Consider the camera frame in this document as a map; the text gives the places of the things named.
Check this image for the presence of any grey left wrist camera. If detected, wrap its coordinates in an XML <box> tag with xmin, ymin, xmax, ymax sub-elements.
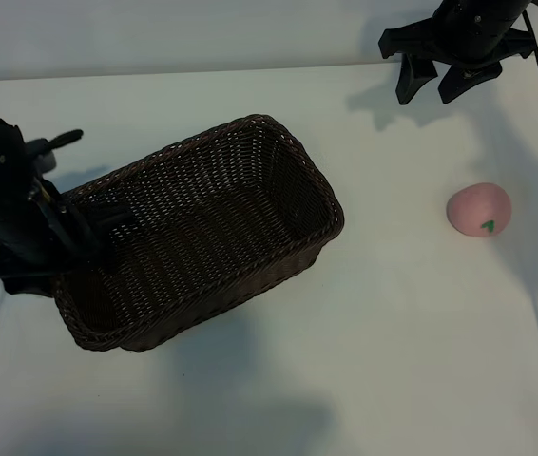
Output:
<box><xmin>30</xmin><ymin>139</ymin><xmax>59</xmax><ymax>173</ymax></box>

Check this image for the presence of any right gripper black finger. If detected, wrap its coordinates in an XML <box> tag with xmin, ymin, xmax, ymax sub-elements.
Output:
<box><xmin>438</xmin><ymin>60</ymin><xmax>504</xmax><ymax>105</ymax></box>
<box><xmin>394</xmin><ymin>53</ymin><xmax>439</xmax><ymax>106</ymax></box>

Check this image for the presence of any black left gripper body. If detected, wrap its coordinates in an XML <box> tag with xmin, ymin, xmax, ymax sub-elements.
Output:
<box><xmin>0</xmin><ymin>111</ymin><xmax>105</xmax><ymax>287</ymax></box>

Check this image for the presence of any pink peach with green leaf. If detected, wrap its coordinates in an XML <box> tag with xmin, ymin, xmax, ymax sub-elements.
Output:
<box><xmin>446</xmin><ymin>181</ymin><xmax>513</xmax><ymax>238</ymax></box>

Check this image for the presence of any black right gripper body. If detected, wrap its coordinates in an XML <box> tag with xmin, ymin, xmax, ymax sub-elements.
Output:
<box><xmin>378</xmin><ymin>0</ymin><xmax>535</xmax><ymax>68</ymax></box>

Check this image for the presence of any dark brown wicker basket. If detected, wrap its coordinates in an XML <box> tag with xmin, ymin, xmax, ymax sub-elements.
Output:
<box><xmin>52</xmin><ymin>113</ymin><xmax>346</xmax><ymax>353</ymax></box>

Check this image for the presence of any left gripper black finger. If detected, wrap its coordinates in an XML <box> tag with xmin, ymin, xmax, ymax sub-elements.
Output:
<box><xmin>85</xmin><ymin>202</ymin><xmax>138</xmax><ymax>235</ymax></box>
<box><xmin>2</xmin><ymin>271</ymin><xmax>57</xmax><ymax>298</ymax></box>

